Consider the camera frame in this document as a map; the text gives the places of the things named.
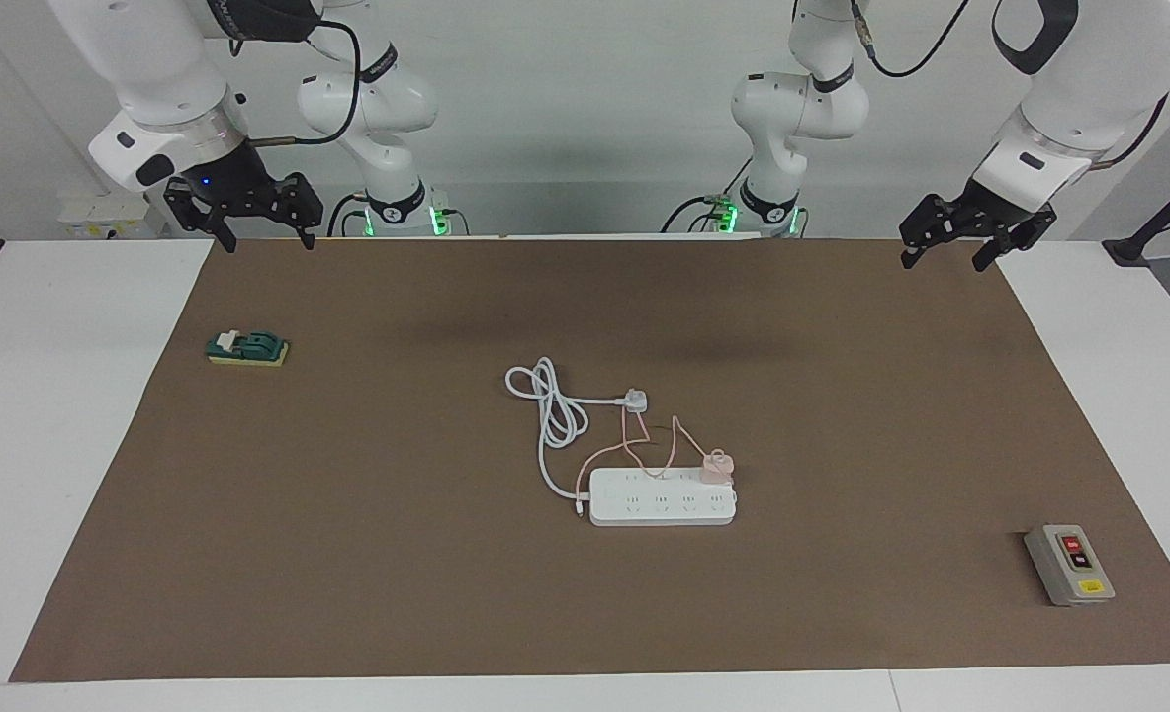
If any green circuit board module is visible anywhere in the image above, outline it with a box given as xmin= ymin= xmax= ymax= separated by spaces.
xmin=206 ymin=329 xmax=291 ymax=369

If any black desk clamp with pole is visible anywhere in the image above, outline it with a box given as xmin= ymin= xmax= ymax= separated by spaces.
xmin=1104 ymin=158 xmax=1170 ymax=266

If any white wall outlet box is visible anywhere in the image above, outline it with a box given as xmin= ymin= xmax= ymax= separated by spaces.
xmin=58 ymin=193 xmax=165 ymax=240

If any pink charging cable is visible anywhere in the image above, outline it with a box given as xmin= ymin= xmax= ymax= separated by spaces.
xmin=575 ymin=413 xmax=719 ymax=517

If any brown table mat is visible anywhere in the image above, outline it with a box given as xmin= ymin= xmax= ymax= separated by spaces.
xmin=8 ymin=237 xmax=1170 ymax=683

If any white power strip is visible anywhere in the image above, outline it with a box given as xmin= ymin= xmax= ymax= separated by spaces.
xmin=587 ymin=467 xmax=739 ymax=527

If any white power cord with plug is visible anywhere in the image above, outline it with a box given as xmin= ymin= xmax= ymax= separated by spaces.
xmin=505 ymin=357 xmax=650 ymax=500

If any grey on-off switch box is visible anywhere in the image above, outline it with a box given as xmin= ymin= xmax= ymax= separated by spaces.
xmin=1025 ymin=523 xmax=1117 ymax=607

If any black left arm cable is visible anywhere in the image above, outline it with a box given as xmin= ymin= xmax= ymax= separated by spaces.
xmin=847 ymin=0 xmax=1170 ymax=171

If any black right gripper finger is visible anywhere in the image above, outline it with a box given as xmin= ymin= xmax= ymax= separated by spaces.
xmin=268 ymin=172 xmax=326 ymax=251
xmin=163 ymin=178 xmax=239 ymax=254

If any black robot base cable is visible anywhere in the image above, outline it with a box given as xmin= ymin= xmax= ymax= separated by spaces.
xmin=660 ymin=158 xmax=756 ymax=236
xmin=325 ymin=191 xmax=373 ymax=238

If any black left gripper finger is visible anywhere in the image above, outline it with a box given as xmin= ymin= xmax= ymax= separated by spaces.
xmin=972 ymin=225 xmax=1056 ymax=274
xmin=898 ymin=194 xmax=973 ymax=271

